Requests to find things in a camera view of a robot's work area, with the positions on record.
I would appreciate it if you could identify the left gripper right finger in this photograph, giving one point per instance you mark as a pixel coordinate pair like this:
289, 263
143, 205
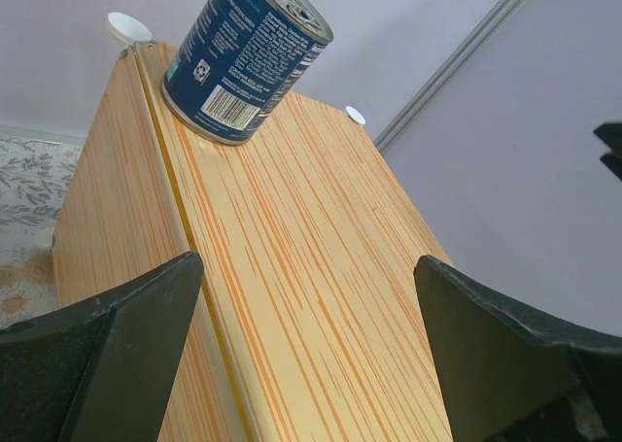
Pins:
510, 372

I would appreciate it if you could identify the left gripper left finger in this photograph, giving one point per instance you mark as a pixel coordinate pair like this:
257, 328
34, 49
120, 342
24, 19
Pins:
101, 369

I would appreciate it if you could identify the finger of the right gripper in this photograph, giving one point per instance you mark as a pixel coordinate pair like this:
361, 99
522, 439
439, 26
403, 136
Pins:
610, 133

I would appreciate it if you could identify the dark blue tin can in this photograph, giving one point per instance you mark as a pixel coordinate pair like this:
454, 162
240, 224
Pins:
239, 60

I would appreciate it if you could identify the wooden cube cabinet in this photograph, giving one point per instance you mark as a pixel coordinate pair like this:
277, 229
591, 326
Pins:
307, 327

